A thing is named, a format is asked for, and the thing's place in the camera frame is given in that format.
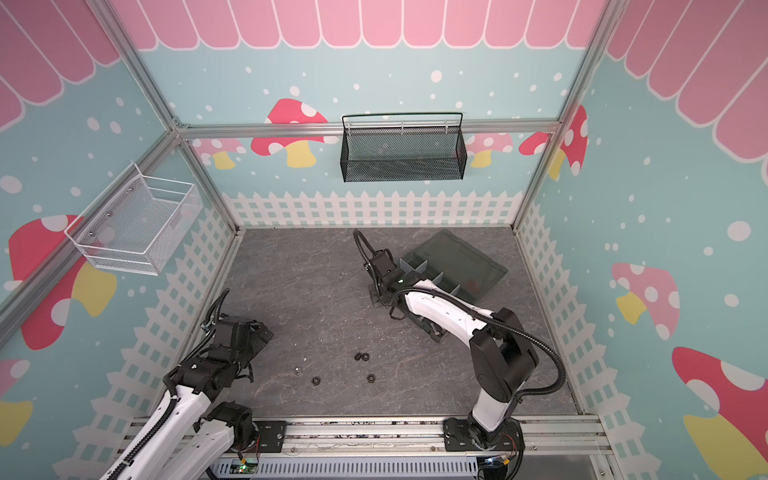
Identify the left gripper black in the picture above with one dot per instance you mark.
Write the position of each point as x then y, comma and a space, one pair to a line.
255, 340

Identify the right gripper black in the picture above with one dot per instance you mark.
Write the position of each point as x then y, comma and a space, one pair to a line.
379, 287

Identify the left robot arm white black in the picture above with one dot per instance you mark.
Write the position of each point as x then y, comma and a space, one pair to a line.
188, 432

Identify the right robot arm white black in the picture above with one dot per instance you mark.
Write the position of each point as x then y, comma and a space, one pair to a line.
509, 364

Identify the dark green compartment organizer box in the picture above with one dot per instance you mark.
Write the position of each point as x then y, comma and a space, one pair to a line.
446, 270

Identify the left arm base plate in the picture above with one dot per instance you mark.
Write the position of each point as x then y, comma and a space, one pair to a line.
267, 436

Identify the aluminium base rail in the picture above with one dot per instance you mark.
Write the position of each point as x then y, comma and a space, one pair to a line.
424, 435

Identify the white slotted cable duct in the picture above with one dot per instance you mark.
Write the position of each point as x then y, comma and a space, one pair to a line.
347, 468

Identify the black wire mesh basket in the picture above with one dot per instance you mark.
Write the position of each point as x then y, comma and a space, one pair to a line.
403, 147

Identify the white wire mesh basket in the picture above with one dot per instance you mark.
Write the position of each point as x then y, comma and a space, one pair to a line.
137, 224

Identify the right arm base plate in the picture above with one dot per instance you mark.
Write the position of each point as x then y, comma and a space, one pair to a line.
466, 434

